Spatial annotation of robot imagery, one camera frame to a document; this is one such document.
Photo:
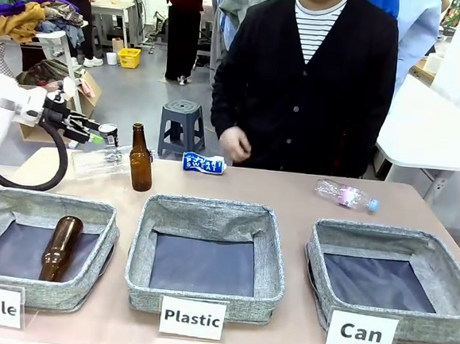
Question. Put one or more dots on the pile of colourful clothes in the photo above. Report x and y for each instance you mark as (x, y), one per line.
(23, 16)

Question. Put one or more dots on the person in white top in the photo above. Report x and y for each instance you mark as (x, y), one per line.
(81, 9)

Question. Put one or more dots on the brown glass bottle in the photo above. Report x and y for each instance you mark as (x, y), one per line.
(140, 165)
(62, 246)

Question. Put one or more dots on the person's right hand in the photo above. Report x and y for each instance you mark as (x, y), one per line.
(234, 142)

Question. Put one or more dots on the grey plastic stool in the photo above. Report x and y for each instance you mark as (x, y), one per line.
(182, 120)

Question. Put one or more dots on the small pink label plastic bottle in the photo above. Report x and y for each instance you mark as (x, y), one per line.
(347, 196)

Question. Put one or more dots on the large cardboard box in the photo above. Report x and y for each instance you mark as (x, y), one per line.
(88, 93)

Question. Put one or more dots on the person in light blue coat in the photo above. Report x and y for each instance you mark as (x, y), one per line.
(418, 35)

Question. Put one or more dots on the person in black cardigan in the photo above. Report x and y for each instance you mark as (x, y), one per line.
(299, 98)

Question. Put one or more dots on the person in red top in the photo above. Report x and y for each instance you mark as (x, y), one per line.
(183, 25)

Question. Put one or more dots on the yellow plastic crate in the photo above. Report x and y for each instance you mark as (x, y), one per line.
(129, 57)

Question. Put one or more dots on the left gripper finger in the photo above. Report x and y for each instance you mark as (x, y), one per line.
(84, 122)
(85, 136)

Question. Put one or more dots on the white can label card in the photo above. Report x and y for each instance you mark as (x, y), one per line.
(361, 332)

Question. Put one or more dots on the white background workbench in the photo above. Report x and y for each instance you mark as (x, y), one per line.
(113, 11)

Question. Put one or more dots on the white clothes table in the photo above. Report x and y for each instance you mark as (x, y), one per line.
(61, 41)

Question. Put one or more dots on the white tissue roll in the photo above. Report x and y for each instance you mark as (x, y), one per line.
(435, 64)

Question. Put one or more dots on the white plastic label card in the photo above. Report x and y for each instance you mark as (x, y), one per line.
(192, 317)

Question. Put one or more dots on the large clear plastic bottle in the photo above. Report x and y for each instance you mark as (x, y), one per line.
(103, 162)

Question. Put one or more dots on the grey fabric basket plastic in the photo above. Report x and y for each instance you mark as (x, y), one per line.
(206, 214)

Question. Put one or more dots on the grey fabric basket can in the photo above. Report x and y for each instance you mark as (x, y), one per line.
(368, 238)

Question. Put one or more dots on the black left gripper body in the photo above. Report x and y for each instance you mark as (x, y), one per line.
(55, 114)

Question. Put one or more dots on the blue white sweat can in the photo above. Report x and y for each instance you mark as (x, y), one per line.
(203, 164)

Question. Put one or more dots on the small cardboard box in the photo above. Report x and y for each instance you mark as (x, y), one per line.
(117, 44)

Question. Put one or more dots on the white paper roll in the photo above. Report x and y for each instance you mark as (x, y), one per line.
(111, 58)

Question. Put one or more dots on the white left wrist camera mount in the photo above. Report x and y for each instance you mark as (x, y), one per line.
(30, 104)

